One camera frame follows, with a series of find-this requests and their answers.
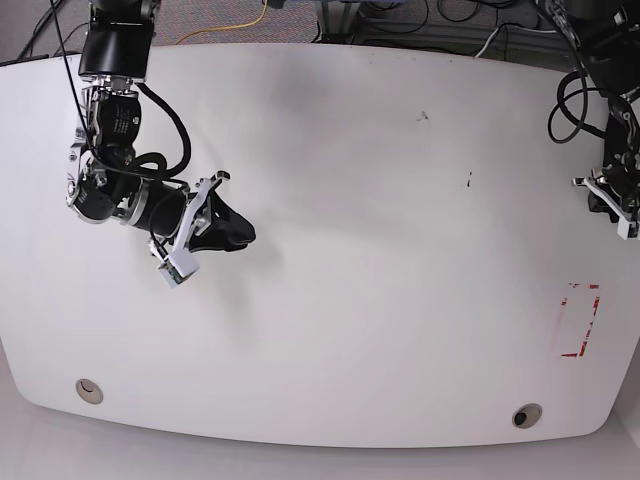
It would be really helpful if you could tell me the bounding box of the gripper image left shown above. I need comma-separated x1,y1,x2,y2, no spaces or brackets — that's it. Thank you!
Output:
134,171,256,264

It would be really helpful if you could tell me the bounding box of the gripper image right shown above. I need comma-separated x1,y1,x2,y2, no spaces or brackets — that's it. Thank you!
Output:
572,167,639,223

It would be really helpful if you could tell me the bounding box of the red tape rectangle marking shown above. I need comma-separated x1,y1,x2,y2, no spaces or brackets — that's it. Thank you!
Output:
555,283,601,358

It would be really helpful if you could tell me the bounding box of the left table grommet hole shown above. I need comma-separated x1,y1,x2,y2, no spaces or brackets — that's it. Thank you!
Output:
75,379,104,405

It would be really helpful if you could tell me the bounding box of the table grommet hole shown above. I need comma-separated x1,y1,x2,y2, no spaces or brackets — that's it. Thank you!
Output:
75,379,104,405
512,403,543,429

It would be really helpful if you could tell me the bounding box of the right table grommet hole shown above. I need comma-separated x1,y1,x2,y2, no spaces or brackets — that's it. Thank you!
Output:
512,403,543,429

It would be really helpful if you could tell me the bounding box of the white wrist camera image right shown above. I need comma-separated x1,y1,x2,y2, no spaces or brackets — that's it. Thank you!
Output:
616,218,639,240

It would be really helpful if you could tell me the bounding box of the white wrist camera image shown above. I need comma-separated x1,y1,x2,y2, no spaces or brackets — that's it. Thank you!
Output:
616,218,639,240
157,250,200,288

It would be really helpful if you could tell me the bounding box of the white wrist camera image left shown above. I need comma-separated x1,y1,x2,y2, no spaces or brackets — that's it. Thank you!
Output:
157,250,200,288

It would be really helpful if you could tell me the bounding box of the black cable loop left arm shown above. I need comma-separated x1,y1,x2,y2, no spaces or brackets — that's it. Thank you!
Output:
547,69,609,145

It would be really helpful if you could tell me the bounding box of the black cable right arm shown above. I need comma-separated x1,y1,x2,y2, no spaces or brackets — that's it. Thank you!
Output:
129,82,192,181

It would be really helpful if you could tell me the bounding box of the white cable on floor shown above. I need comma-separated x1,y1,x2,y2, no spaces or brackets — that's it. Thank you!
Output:
474,24,546,59

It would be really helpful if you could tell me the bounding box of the yellow cable on floor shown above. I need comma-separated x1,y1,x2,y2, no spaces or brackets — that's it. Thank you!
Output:
177,2,269,46

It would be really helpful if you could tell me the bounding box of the aluminium frame stand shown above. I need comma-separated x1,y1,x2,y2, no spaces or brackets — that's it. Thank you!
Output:
315,1,361,44

